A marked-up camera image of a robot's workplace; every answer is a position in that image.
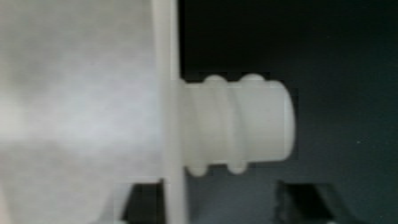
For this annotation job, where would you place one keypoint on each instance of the white cabinet body box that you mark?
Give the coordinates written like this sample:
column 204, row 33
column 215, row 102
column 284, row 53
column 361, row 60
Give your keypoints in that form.
column 108, row 125

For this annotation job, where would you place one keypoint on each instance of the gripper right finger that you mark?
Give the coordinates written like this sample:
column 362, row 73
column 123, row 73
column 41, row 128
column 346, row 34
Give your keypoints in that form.
column 309, row 204

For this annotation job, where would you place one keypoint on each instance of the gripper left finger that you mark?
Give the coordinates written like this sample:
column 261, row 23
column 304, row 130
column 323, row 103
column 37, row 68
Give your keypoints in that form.
column 142, row 203

